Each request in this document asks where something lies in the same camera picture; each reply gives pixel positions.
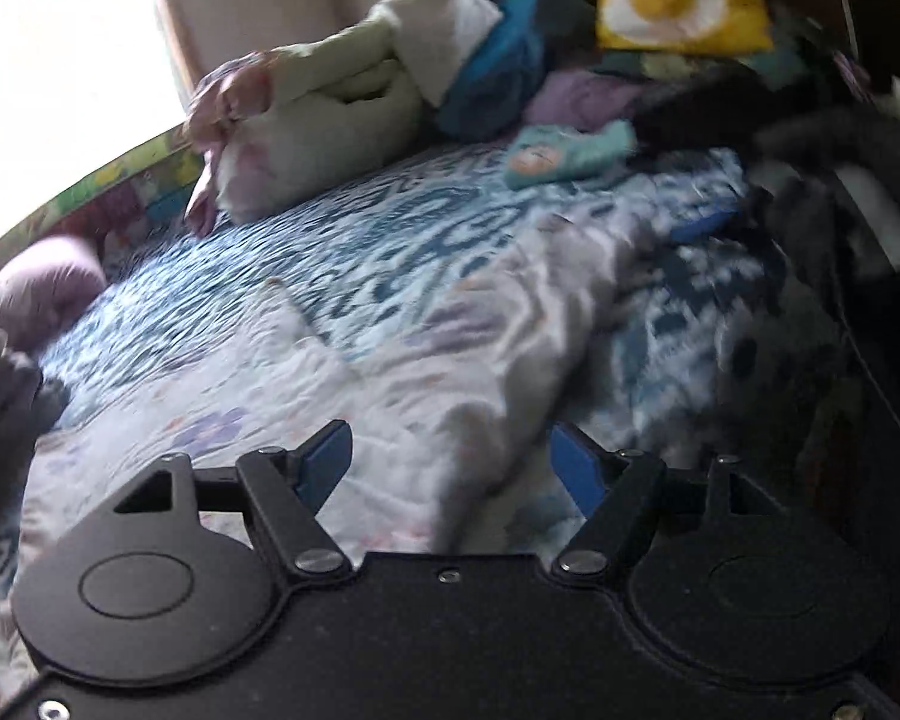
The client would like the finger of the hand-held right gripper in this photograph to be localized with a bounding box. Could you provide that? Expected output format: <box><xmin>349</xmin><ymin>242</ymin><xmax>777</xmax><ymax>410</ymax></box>
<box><xmin>634</xmin><ymin>67</ymin><xmax>848</xmax><ymax>158</ymax></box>
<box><xmin>671</xmin><ymin>206</ymin><xmax>777</xmax><ymax>248</ymax></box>

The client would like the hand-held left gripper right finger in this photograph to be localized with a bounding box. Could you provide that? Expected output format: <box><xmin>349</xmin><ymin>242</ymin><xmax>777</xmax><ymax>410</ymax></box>
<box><xmin>551</xmin><ymin>422</ymin><xmax>792</xmax><ymax>586</ymax></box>

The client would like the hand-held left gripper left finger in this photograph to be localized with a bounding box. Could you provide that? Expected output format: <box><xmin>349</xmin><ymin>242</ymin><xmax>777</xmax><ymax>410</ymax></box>
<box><xmin>109</xmin><ymin>420</ymin><xmax>355</xmax><ymax>586</ymax></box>

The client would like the white floral pajama top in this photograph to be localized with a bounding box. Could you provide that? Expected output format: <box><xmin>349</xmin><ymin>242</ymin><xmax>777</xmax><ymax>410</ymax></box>
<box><xmin>15</xmin><ymin>214</ymin><xmax>646</xmax><ymax>556</ymax></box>

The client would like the green patchwork pillow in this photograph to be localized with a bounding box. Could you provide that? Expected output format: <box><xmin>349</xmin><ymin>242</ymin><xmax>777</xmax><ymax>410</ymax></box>
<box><xmin>600</xmin><ymin>45</ymin><xmax>811</xmax><ymax>87</ymax></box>

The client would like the purple sheet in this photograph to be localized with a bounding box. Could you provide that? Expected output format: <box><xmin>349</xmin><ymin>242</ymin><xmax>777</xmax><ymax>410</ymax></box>
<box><xmin>523</xmin><ymin>69</ymin><xmax>650</xmax><ymax>132</ymax></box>

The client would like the blue patterned quilted bedspread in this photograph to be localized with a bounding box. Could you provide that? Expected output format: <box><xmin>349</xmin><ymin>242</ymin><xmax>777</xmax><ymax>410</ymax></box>
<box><xmin>0</xmin><ymin>139</ymin><xmax>856</xmax><ymax>616</ymax></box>

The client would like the teal blue blanket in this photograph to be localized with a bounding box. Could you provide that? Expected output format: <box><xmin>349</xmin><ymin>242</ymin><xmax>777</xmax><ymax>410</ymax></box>
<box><xmin>433</xmin><ymin>0</ymin><xmax>597</xmax><ymax>140</ymax></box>

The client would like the colourful alphabet foam mat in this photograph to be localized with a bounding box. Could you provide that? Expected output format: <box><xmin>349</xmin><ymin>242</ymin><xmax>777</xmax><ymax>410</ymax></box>
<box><xmin>41</xmin><ymin>126</ymin><xmax>215</xmax><ymax>245</ymax></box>

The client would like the dark grey cloth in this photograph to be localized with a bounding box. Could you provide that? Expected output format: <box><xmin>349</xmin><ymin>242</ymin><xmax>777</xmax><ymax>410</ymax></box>
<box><xmin>0</xmin><ymin>322</ymin><xmax>72</xmax><ymax>533</ymax></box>

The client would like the pink floral pillow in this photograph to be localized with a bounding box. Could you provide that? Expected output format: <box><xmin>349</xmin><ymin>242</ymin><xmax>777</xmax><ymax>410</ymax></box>
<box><xmin>0</xmin><ymin>235</ymin><xmax>108</xmax><ymax>352</ymax></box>

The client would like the cream and pink comforter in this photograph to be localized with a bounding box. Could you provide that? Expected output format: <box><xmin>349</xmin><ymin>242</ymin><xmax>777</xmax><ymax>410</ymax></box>
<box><xmin>184</xmin><ymin>0</ymin><xmax>511</xmax><ymax>235</ymax></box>

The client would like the bright window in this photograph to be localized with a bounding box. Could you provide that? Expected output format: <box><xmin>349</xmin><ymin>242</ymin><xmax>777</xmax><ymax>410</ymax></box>
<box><xmin>0</xmin><ymin>0</ymin><xmax>192</xmax><ymax>260</ymax></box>

